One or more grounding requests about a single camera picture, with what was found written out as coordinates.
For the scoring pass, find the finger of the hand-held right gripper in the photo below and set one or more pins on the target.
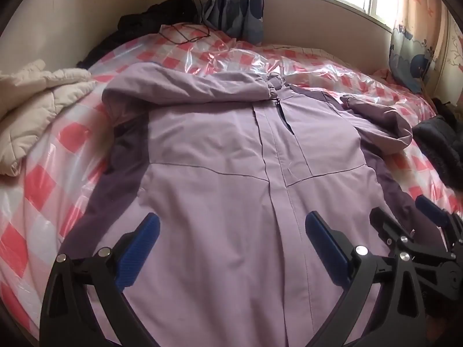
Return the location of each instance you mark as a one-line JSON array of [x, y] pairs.
[[385, 222], [430, 209]]

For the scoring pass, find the black puffer jacket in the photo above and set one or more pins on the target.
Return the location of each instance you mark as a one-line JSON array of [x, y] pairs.
[[437, 141]]

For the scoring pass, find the pink checkered plastic bed sheet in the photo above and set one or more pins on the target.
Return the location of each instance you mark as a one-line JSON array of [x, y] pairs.
[[54, 159]]

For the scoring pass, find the wardrobe door with tree pattern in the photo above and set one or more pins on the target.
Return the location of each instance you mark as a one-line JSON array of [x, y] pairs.
[[452, 76]]

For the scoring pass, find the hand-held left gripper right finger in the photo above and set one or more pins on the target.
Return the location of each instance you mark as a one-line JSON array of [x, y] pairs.
[[325, 249]]

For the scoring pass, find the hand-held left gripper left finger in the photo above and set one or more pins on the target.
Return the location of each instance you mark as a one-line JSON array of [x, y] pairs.
[[141, 247]]

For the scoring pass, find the cream quilted jacket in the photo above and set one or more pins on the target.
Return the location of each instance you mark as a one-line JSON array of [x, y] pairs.
[[32, 108]]

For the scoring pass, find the blue printed curtain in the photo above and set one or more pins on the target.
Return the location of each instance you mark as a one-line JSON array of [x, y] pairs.
[[235, 7]]

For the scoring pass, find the purple jacket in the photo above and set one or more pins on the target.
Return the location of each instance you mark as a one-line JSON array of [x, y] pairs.
[[217, 151]]

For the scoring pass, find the pile of black clothes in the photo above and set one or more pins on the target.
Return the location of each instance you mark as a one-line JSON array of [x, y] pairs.
[[144, 18]]

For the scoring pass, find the blue cartoon print pillow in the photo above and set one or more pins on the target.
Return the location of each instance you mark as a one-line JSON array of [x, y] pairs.
[[412, 61]]

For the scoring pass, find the pink curtain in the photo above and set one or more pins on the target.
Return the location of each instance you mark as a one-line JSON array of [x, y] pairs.
[[423, 3]]

